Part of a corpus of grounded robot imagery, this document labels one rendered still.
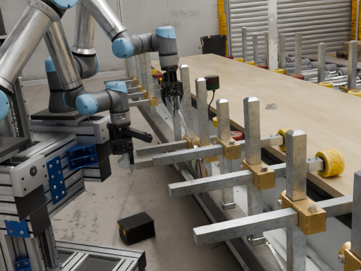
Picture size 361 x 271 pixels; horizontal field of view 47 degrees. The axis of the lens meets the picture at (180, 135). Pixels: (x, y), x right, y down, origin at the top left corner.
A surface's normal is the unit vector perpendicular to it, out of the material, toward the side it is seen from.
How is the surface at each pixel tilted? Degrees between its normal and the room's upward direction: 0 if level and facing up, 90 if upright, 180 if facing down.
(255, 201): 90
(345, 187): 0
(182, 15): 90
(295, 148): 90
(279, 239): 0
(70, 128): 90
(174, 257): 0
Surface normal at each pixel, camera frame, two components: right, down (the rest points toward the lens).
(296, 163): 0.25, 0.28
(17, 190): -0.33, 0.32
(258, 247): -0.09, -0.95
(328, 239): -0.97, 0.15
